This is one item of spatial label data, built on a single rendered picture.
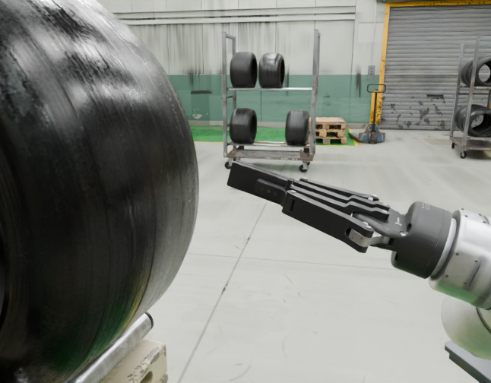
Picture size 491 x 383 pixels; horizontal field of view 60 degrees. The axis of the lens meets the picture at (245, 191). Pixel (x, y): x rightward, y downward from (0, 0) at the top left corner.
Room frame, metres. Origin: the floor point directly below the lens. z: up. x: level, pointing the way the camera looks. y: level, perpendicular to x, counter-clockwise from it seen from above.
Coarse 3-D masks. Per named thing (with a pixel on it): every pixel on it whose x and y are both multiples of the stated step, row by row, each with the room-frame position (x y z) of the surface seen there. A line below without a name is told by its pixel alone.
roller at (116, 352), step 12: (132, 324) 0.61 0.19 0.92; (144, 324) 0.63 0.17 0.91; (120, 336) 0.58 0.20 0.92; (132, 336) 0.59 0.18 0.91; (144, 336) 0.62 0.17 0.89; (108, 348) 0.55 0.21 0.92; (120, 348) 0.56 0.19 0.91; (132, 348) 0.59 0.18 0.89; (96, 360) 0.52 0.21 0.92; (108, 360) 0.53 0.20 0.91; (120, 360) 0.56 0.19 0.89; (84, 372) 0.50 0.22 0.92; (96, 372) 0.51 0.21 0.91; (108, 372) 0.53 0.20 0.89
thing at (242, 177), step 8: (232, 168) 0.47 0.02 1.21; (240, 168) 0.47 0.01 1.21; (248, 168) 0.47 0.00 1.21; (256, 168) 0.47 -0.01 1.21; (232, 176) 0.47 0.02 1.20; (240, 176) 0.47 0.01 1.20; (248, 176) 0.47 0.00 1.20; (256, 176) 0.46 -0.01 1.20; (264, 176) 0.46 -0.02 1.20; (272, 176) 0.46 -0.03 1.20; (280, 176) 0.46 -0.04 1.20; (232, 184) 0.47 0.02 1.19; (240, 184) 0.47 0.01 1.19; (248, 184) 0.47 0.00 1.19; (280, 184) 0.46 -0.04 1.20; (248, 192) 0.47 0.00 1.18; (272, 200) 0.46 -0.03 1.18
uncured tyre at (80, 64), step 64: (0, 0) 0.42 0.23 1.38; (64, 0) 0.51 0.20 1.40; (0, 64) 0.38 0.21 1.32; (64, 64) 0.41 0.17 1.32; (128, 64) 0.51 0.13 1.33; (0, 128) 0.37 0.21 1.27; (64, 128) 0.38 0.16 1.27; (128, 128) 0.44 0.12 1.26; (0, 192) 0.37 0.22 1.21; (64, 192) 0.37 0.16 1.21; (128, 192) 0.41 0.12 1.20; (192, 192) 0.54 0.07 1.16; (0, 256) 0.73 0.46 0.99; (64, 256) 0.36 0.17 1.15; (128, 256) 0.41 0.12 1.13; (0, 320) 0.37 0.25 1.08; (64, 320) 0.37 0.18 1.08; (128, 320) 0.46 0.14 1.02
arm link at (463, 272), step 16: (464, 224) 0.38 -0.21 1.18; (480, 224) 0.38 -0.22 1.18; (448, 240) 0.38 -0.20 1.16; (464, 240) 0.37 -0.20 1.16; (480, 240) 0.37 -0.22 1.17; (448, 256) 0.37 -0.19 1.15; (464, 256) 0.36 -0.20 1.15; (480, 256) 0.36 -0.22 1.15; (432, 272) 0.39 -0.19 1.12; (448, 272) 0.37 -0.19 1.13; (464, 272) 0.36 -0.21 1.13; (480, 272) 0.35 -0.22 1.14; (432, 288) 0.39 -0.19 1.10; (448, 288) 0.37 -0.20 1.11; (464, 288) 0.36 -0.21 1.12; (480, 288) 0.36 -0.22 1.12; (480, 304) 0.36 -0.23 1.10
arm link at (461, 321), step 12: (444, 300) 0.53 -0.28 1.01; (456, 300) 0.48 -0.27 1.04; (444, 312) 0.51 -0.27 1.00; (456, 312) 0.47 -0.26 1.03; (468, 312) 0.45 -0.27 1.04; (444, 324) 0.51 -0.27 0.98; (456, 324) 0.47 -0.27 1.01; (468, 324) 0.44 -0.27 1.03; (480, 324) 0.43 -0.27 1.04; (456, 336) 0.48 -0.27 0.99; (468, 336) 0.45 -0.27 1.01; (480, 336) 0.43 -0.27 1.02; (468, 348) 0.47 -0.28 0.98; (480, 348) 0.44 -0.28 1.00
